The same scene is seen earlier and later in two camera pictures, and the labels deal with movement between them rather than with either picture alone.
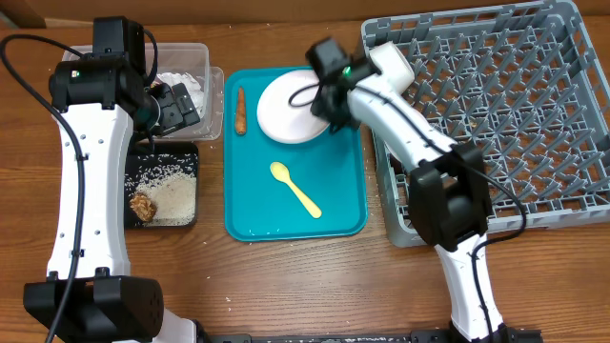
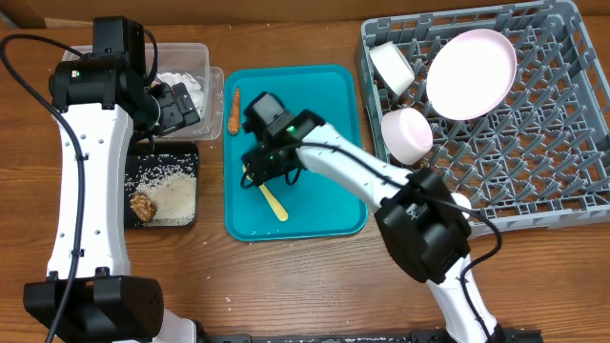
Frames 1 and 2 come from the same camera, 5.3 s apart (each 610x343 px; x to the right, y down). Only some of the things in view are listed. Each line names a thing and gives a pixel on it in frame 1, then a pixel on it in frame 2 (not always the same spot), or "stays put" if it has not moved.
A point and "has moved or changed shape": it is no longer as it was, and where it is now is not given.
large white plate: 284,108 -> 471,73
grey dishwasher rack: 528,84 stays put
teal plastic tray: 330,169 stays put
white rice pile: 171,181 stays put
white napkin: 192,86 stays put
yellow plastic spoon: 279,171 -> 274,202
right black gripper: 322,111 -> 260,171
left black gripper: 179,110 stays put
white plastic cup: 392,63 has moved or changed shape
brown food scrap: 143,207 stays put
